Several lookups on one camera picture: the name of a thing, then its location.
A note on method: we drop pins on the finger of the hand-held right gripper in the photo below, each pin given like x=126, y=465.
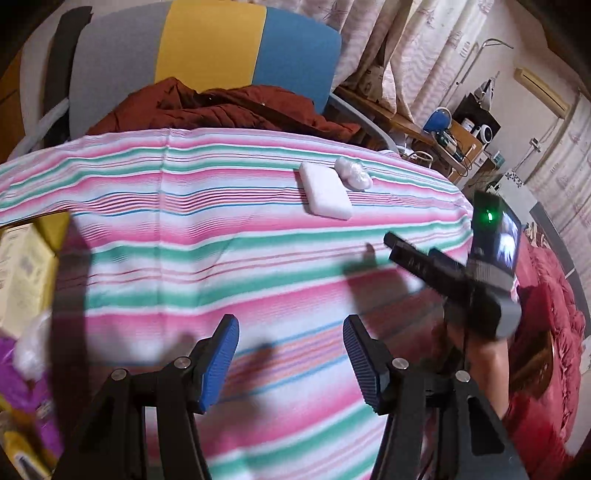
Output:
x=445, y=259
x=415, y=263

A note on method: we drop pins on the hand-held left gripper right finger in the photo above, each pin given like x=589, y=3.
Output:
x=362, y=364

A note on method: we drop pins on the beige air conditioner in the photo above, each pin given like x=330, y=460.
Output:
x=542, y=90

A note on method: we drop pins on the cardboard box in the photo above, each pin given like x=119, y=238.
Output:
x=371, y=78

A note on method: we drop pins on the red blanket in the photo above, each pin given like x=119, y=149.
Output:
x=549, y=346

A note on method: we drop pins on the wooden cabinet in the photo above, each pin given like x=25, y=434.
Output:
x=9, y=101

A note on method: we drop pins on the grey yellow blue chair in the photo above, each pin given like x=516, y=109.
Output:
x=115, y=60

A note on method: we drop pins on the cream box with green top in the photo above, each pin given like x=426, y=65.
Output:
x=23, y=277

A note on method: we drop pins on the wooden side table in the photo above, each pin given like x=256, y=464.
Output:
x=397, y=120

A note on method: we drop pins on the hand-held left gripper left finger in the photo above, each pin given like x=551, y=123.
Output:
x=221, y=364

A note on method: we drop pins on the white plastic ball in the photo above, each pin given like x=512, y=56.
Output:
x=353, y=173

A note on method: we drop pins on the white clothes iron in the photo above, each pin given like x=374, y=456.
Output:
x=487, y=85

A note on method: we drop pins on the person's right forearm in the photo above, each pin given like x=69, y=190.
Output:
x=487, y=369

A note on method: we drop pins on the black speaker box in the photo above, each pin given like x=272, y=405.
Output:
x=475, y=113

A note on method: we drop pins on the white sponge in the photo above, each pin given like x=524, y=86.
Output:
x=325, y=191

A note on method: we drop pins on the patterned beige curtain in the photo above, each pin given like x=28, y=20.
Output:
x=406, y=46
x=568, y=184

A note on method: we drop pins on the striped tablecloth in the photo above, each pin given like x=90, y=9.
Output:
x=231, y=230

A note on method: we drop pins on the dark red jacket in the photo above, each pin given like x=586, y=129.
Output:
x=231, y=110

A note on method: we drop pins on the purple packet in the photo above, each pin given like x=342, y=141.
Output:
x=18, y=387

